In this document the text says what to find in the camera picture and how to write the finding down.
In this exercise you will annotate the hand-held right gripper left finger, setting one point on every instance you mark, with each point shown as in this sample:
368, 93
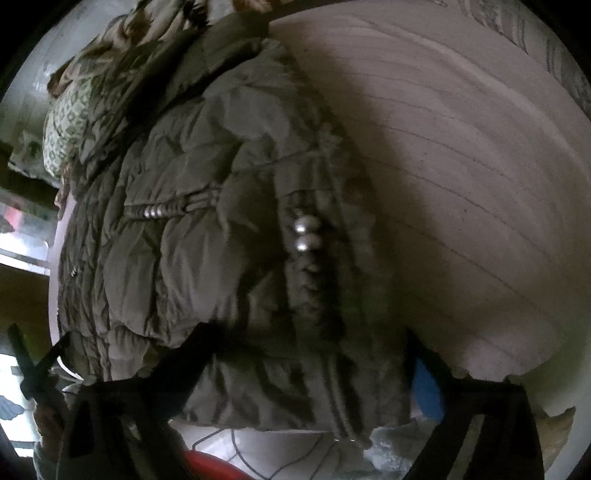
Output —
189, 360

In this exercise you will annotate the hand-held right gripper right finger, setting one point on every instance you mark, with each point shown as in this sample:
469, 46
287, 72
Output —
429, 388

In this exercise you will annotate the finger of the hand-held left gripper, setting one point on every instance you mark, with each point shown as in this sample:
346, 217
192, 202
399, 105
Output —
25, 362
54, 355

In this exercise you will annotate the olive green puffer jacket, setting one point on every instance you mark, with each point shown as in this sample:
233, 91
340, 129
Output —
194, 230

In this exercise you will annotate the person's left hand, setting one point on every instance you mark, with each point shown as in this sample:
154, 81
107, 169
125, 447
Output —
48, 424

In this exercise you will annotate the person's pale fleece clothing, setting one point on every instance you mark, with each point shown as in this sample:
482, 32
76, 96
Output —
397, 447

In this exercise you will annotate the orange red object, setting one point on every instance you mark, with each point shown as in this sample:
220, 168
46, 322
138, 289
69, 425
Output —
212, 468

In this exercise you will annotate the stained glass window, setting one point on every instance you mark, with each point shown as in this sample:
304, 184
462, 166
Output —
23, 240

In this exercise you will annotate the green white patterned pillow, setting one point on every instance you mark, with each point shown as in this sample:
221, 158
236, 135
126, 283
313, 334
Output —
64, 124

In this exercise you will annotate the leaf print blanket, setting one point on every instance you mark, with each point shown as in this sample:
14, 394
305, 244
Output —
138, 21

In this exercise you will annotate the striped floral cushion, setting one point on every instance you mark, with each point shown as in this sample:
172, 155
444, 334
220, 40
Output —
554, 60

